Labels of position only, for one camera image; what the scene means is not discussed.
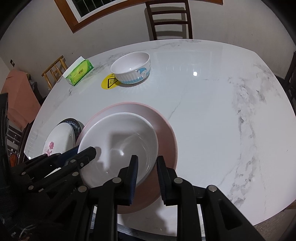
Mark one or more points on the blue floral plate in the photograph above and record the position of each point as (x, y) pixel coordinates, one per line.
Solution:
(77, 127)

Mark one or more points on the pink cloth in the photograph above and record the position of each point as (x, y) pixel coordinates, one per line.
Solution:
(18, 97)

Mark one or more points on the green tissue pack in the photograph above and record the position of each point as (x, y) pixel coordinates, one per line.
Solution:
(78, 74)

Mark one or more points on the pink bowl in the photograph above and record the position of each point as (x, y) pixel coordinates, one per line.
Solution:
(161, 129)

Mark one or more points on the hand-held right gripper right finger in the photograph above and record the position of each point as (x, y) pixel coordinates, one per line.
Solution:
(160, 178)

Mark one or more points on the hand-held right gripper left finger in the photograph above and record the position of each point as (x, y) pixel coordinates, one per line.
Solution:
(134, 176)

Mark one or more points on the bamboo chair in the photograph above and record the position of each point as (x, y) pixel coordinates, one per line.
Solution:
(53, 68)

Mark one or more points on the white plate pink flower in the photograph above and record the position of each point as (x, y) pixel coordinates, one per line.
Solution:
(57, 136)

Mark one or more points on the white rabbit print bowl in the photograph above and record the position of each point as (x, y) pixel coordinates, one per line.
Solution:
(120, 134)

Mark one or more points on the white ribbed bowl blue print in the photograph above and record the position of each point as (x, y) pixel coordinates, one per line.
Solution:
(129, 62)

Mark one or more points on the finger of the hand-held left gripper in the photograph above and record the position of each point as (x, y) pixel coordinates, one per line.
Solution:
(41, 162)
(85, 155)

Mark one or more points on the dark wooden chair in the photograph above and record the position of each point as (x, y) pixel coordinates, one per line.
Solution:
(166, 7)
(290, 81)

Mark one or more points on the yellow round sticker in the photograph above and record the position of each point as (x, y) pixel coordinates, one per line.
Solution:
(107, 83)

